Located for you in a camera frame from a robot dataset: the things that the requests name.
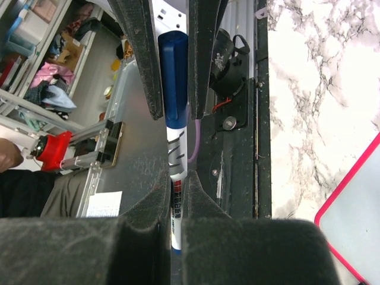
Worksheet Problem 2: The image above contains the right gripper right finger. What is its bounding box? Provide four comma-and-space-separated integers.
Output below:
187, 0, 228, 119

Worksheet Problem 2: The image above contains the blue whiteboard marker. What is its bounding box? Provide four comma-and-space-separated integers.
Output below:
158, 30, 188, 253

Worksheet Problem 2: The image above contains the cluttered storage shelf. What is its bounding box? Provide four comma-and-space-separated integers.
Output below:
1, 1, 124, 134

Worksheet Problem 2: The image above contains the pink framed whiteboard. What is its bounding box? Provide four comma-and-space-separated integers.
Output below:
314, 137, 379, 284

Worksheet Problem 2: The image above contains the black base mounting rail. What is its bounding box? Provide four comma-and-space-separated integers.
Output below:
197, 1, 272, 219

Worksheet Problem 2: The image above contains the operator hand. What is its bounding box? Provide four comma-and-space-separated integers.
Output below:
0, 138, 24, 173

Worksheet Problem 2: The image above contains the red teleoperation handle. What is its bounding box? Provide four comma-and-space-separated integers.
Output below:
26, 131, 72, 172

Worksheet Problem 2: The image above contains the white paper label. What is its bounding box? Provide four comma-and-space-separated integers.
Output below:
85, 191, 122, 217

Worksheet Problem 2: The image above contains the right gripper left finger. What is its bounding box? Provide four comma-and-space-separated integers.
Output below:
109, 0, 163, 121

